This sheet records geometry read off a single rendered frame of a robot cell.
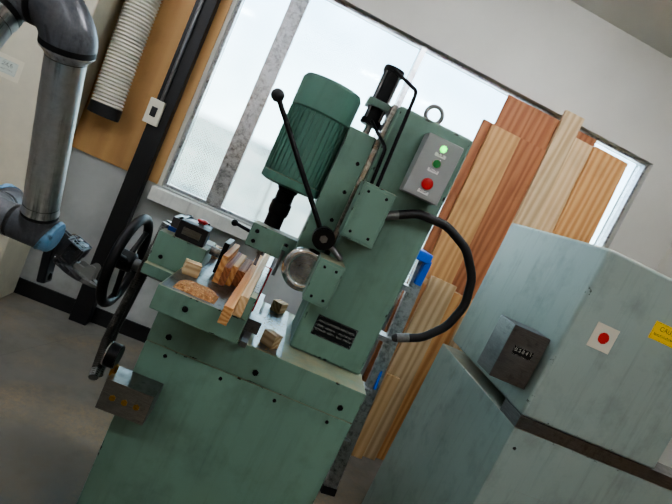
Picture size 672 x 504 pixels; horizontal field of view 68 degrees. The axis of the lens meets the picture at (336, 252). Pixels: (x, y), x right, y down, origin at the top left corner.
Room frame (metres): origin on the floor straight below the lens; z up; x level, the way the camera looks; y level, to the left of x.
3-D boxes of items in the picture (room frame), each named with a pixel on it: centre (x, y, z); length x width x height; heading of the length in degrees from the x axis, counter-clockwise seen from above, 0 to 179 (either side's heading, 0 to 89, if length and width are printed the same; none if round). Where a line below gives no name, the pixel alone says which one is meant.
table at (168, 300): (1.37, 0.30, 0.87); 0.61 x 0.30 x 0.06; 6
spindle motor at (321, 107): (1.44, 0.20, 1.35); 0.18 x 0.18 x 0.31
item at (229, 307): (1.33, 0.19, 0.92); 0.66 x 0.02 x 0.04; 6
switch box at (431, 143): (1.33, -0.13, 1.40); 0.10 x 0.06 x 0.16; 96
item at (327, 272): (1.30, 0.00, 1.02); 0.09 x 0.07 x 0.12; 6
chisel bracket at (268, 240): (1.44, 0.18, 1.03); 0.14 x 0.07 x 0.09; 96
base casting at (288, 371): (1.45, 0.08, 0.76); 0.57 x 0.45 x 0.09; 96
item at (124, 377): (1.16, 0.31, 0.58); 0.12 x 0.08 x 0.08; 96
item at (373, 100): (1.45, 0.06, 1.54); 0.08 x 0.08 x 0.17; 6
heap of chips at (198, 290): (1.13, 0.25, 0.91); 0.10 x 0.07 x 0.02; 96
